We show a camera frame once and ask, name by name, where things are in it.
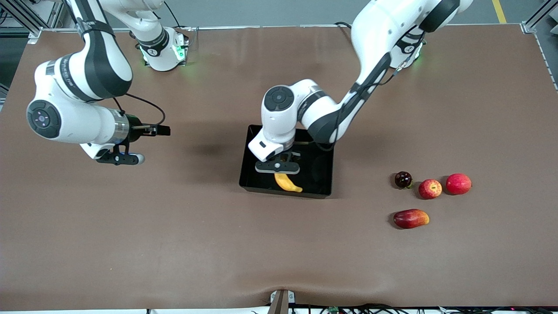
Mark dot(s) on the dark purple plum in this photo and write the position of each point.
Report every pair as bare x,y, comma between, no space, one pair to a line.
403,179

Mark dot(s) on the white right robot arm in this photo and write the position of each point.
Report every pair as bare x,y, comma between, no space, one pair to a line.
87,69

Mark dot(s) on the red mango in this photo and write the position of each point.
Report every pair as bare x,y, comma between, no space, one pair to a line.
409,219

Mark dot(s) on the aluminium frame post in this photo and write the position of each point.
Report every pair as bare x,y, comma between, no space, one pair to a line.
22,15
538,15

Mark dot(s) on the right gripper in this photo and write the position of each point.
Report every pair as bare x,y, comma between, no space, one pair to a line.
135,127

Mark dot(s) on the small striped red apple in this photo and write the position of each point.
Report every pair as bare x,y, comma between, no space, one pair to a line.
430,189

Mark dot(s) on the round red peach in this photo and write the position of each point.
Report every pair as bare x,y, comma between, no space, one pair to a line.
458,184

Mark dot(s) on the brown table mat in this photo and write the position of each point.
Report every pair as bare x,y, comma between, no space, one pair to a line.
130,240

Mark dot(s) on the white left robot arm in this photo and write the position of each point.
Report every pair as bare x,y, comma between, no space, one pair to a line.
375,30

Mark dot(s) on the black plastic box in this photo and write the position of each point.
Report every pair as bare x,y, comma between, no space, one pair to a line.
314,179

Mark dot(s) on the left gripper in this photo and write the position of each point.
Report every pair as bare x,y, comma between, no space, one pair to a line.
284,157

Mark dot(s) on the yellow banana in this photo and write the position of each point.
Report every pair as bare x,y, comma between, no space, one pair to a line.
285,182

